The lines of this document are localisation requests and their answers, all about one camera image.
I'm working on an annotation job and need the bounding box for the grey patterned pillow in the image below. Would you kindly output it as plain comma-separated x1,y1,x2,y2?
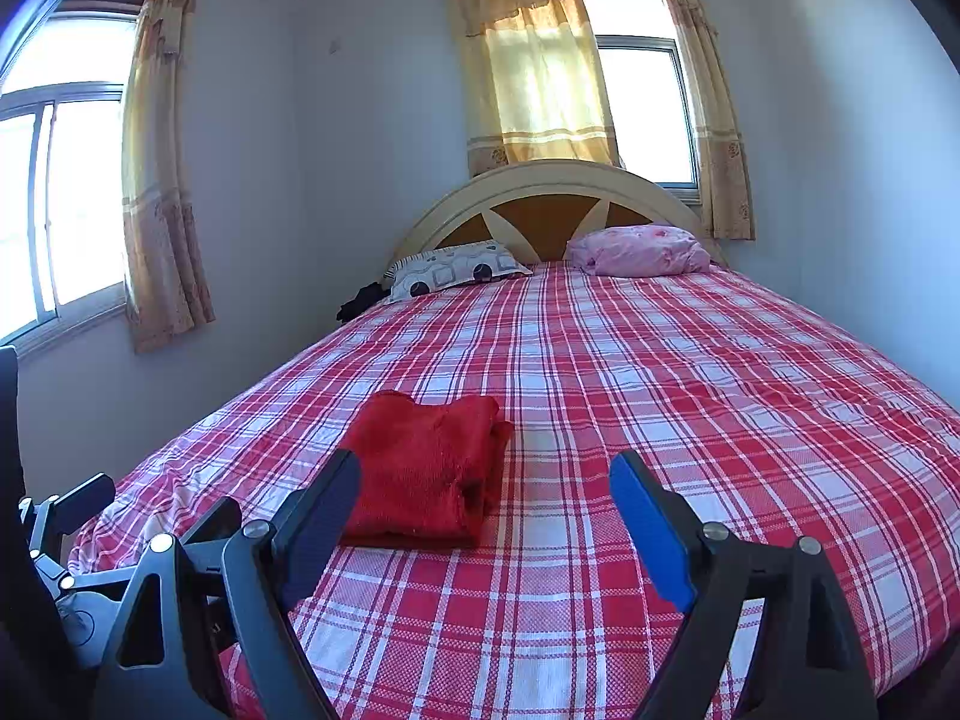
386,240,533,303

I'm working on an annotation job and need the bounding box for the pink pillow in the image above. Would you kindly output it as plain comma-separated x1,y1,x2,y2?
566,223,712,277

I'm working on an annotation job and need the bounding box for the red plaid bedspread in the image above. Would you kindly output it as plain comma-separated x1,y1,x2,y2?
67,259,960,720

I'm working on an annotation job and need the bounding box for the yellow curtain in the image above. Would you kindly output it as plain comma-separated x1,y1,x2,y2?
121,0,217,355
446,0,623,179
649,0,757,241

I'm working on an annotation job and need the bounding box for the window behind headboard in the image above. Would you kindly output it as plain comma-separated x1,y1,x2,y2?
577,0,702,203

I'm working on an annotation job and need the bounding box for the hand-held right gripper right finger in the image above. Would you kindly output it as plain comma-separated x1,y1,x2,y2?
609,452,878,720

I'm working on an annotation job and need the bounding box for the red knitted sweater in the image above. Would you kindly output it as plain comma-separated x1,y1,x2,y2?
339,390,515,548

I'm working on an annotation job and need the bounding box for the side window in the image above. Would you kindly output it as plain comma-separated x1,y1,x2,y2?
0,0,143,357

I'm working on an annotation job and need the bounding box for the cream wooden headboard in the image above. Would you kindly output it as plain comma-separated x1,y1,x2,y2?
386,159,725,275

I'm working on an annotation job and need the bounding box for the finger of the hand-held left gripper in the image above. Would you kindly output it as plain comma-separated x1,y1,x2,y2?
180,496,242,547
19,472,117,590

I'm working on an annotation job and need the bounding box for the dark cloth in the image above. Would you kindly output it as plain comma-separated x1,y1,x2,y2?
336,281,392,325

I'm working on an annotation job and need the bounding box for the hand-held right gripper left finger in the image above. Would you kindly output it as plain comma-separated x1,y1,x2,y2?
97,448,362,720

